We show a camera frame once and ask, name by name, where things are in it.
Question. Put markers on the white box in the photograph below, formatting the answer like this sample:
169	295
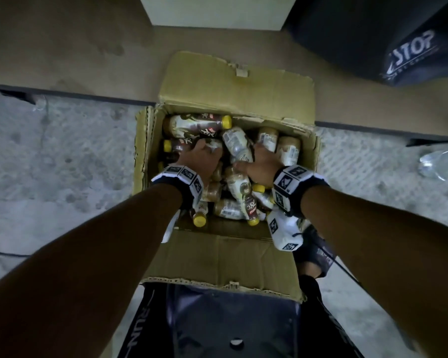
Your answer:
216	12

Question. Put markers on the person's right forearm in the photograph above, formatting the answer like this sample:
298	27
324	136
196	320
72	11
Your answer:
388	249

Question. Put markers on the person's right black sandal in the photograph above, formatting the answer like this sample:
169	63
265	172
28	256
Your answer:
315	253

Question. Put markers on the person's leg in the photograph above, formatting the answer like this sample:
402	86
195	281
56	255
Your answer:
328	324
145	324

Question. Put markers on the black marker wrist band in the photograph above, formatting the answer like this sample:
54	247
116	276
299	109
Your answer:
291	186
181	180

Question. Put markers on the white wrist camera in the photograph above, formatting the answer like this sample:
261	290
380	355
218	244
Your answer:
171	227
283	231

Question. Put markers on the cardboard box of coffee bottles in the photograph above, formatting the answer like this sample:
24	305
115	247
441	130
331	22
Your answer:
227	89

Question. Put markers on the person's right leg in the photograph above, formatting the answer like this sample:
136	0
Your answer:
328	324

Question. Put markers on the person's left leg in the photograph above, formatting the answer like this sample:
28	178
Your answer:
145	324

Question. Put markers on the clear plastic bottle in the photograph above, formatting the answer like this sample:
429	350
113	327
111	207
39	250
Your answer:
442	165

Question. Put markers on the coffee bottles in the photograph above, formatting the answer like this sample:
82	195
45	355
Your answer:
198	124

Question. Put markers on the dark plastic stool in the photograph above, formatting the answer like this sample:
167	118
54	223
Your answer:
227	320

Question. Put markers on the person's right hand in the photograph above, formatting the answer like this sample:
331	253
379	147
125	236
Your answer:
261	167

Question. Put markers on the person's left hand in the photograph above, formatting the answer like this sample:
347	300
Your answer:
199	162

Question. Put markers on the person's left forearm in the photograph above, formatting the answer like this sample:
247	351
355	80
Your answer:
78	275

